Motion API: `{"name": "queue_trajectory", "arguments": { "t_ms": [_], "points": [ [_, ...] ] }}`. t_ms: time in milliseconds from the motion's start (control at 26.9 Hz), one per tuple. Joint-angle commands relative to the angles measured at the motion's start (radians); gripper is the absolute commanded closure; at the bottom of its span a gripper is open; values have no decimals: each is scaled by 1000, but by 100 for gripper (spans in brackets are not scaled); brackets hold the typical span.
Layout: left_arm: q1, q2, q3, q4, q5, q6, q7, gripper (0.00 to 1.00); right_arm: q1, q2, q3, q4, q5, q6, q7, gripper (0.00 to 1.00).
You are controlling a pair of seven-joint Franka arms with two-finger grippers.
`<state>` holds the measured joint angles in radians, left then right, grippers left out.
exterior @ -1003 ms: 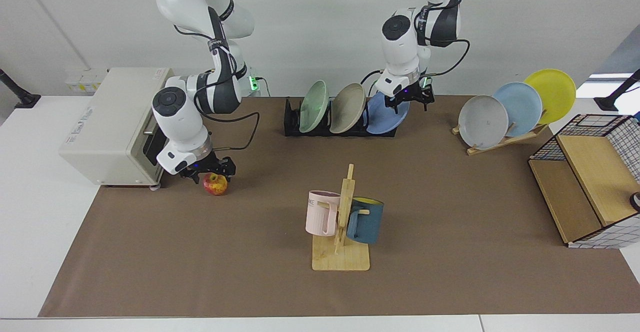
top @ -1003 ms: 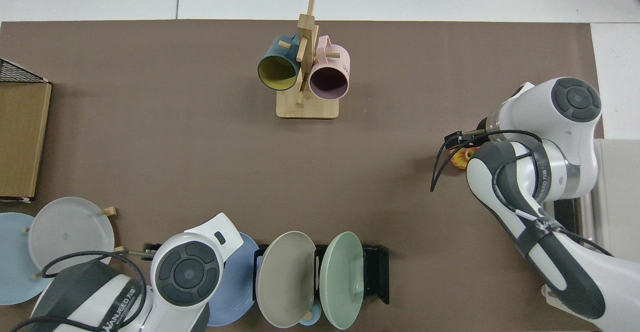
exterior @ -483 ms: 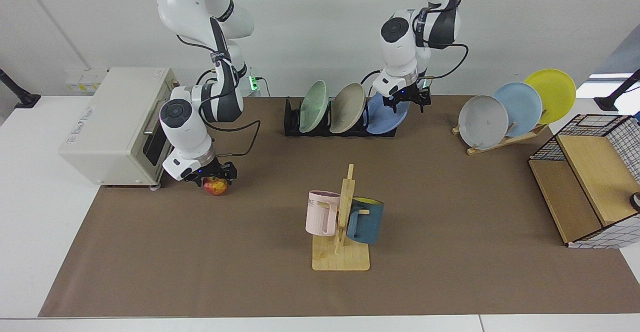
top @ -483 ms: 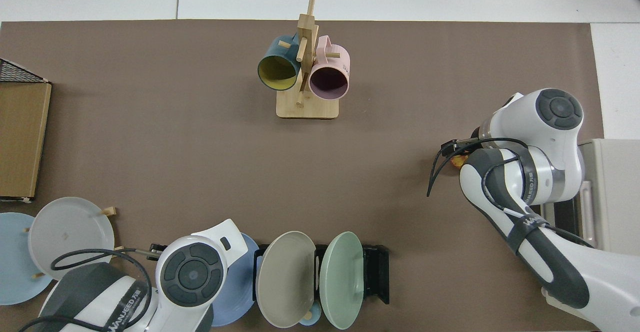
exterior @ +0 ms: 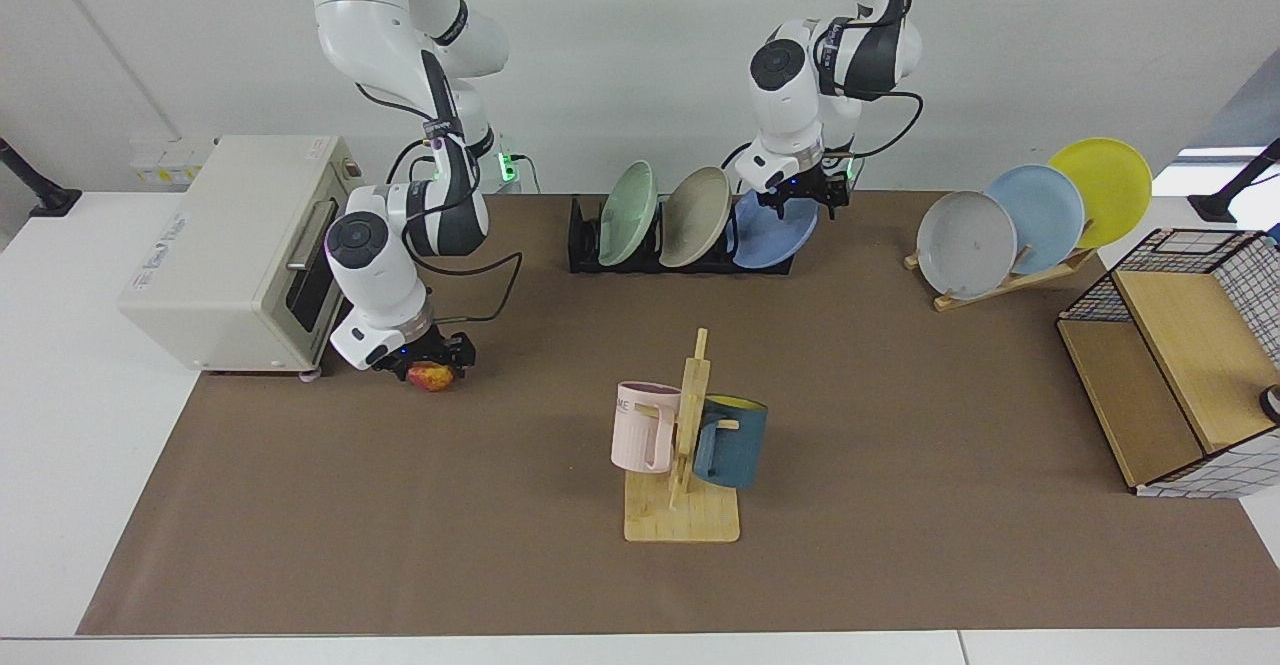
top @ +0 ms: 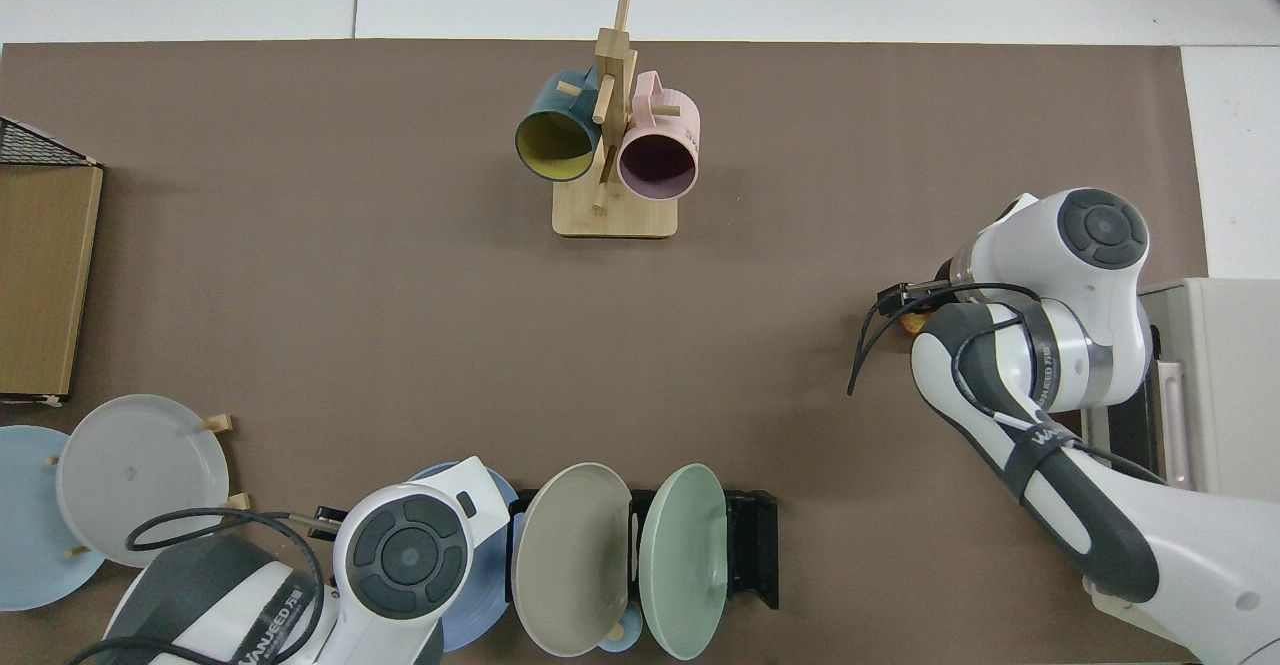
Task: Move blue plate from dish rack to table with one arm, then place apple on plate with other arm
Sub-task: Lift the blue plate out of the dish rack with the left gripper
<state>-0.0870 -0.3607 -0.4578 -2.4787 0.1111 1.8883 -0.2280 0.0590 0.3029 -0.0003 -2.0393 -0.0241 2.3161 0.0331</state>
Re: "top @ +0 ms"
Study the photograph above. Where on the red yellow apple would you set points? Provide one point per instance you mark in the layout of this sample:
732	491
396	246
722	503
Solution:
912	324

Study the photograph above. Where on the black dish rack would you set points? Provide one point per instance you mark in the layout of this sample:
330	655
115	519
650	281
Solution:
752	545

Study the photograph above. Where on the pale green plate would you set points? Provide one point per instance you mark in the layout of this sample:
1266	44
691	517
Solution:
685	565

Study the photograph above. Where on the beige plate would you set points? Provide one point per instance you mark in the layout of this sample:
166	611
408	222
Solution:
570	565

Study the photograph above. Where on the wooden plate rack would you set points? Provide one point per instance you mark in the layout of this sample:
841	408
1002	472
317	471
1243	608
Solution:
220	423

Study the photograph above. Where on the grey plate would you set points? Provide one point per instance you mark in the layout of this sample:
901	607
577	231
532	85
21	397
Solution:
140	485

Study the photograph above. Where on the light blue plate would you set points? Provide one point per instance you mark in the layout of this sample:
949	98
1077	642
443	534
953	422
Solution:
30	545

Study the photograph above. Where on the pink mug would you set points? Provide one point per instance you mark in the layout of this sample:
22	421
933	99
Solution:
658	160

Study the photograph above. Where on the wooden mug stand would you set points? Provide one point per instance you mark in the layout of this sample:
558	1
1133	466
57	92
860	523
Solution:
615	215

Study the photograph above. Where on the pale toaster oven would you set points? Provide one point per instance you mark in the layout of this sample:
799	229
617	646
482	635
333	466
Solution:
1230	395

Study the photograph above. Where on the dark blue mug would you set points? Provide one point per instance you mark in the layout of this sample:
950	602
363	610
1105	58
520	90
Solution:
555	140

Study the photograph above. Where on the small blue round thing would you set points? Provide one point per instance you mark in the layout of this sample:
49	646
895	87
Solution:
620	637

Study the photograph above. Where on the brown table cloth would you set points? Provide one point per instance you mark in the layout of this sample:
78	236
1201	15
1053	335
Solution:
350	325

